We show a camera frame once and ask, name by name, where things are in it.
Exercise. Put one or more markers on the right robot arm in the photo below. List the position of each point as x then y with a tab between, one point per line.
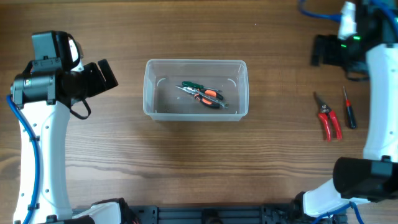
365	47

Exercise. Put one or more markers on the red black screwdriver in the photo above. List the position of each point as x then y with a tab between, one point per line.
351	120

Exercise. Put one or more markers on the clear plastic container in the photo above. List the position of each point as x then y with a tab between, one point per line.
164	99

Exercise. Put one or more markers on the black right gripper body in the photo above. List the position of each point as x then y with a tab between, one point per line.
321	50

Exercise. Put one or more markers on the red handled snips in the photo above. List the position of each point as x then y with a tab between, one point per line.
328	116

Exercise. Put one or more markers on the orange black needle-nose pliers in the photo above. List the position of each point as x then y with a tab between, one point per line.
190	90

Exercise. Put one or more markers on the green handled screwdriver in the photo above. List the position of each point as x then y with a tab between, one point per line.
198	86

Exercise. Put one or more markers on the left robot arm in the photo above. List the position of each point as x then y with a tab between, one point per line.
42	99

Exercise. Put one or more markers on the silver socket wrench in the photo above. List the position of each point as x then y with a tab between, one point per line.
210	98

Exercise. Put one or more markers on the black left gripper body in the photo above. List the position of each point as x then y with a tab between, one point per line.
97	76

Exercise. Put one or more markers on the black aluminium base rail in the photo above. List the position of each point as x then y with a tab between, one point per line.
263	214

